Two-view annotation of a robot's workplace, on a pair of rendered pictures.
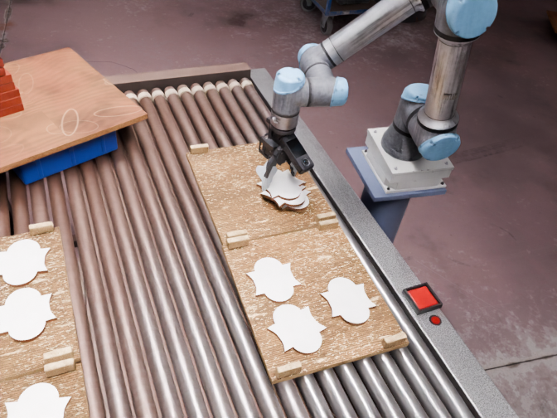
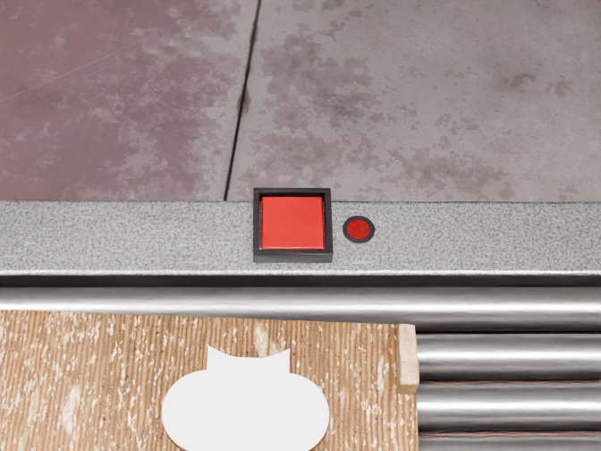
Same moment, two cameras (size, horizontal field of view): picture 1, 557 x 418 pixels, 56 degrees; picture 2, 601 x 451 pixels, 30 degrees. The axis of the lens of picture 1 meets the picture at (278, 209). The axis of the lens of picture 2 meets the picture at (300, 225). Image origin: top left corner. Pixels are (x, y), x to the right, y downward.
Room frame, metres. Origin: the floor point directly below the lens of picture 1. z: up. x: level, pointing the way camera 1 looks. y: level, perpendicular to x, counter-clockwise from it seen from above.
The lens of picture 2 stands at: (0.64, 0.11, 1.85)
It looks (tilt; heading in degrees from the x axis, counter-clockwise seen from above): 58 degrees down; 294
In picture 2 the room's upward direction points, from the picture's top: 4 degrees clockwise
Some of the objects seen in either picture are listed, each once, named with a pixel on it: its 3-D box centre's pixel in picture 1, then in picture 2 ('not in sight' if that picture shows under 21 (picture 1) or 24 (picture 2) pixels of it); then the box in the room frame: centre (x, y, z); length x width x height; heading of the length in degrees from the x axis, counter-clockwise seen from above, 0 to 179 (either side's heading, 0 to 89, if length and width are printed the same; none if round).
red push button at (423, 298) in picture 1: (422, 298); (292, 225); (0.88, -0.41, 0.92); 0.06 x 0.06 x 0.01; 28
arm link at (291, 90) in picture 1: (288, 91); not in sight; (1.20, 0.02, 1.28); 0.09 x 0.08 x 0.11; 107
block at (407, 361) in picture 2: (394, 340); (407, 359); (0.72, -0.32, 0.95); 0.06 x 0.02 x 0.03; 116
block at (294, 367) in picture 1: (288, 369); not in sight; (0.60, -0.08, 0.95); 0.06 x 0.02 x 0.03; 116
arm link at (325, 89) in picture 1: (323, 88); not in sight; (1.24, -0.07, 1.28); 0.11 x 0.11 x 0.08; 17
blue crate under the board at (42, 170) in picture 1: (48, 128); not in sight; (1.28, 0.74, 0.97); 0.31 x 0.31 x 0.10; 49
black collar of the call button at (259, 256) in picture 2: (422, 298); (292, 225); (0.88, -0.41, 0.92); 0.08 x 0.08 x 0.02; 28
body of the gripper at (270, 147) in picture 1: (278, 140); not in sight; (1.20, 0.03, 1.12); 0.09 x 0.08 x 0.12; 46
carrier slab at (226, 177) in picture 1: (259, 187); not in sight; (1.21, 0.07, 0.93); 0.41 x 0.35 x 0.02; 27
